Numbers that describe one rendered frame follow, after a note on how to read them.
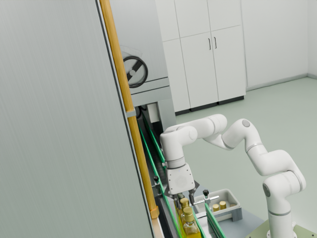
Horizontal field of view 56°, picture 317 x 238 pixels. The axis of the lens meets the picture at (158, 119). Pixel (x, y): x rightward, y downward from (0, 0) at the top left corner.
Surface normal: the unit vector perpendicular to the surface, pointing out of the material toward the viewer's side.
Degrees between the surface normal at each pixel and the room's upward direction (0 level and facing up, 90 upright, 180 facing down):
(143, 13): 90
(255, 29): 90
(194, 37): 90
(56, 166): 90
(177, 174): 73
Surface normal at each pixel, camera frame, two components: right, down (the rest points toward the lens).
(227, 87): 0.19, 0.32
